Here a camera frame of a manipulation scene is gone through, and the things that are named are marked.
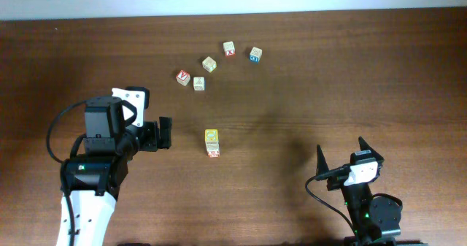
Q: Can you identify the wooden block red A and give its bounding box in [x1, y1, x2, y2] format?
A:
[176, 69, 190, 86]

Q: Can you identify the wooden block red 9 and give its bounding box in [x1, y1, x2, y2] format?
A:
[206, 142, 220, 152]

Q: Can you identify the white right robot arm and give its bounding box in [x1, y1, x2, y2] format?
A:
[307, 137, 403, 245]

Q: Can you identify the wooden block red E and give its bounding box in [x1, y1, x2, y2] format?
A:
[207, 150, 220, 158]

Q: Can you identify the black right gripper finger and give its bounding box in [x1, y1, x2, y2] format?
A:
[358, 137, 379, 157]
[315, 145, 330, 181]

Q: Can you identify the wooden block blue D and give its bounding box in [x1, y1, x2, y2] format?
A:
[249, 47, 263, 63]

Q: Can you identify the wooden block yellow F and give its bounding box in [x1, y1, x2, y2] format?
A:
[202, 56, 217, 73]

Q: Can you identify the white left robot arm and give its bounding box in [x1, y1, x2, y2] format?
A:
[57, 87, 172, 245]

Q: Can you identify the wooden block red X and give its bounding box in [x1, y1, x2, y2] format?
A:
[223, 41, 236, 57]

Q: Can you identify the wooden block giraffe top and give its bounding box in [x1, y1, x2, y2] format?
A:
[193, 77, 206, 91]

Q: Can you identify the wooden block green 2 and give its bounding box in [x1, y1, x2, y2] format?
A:
[204, 129, 219, 143]

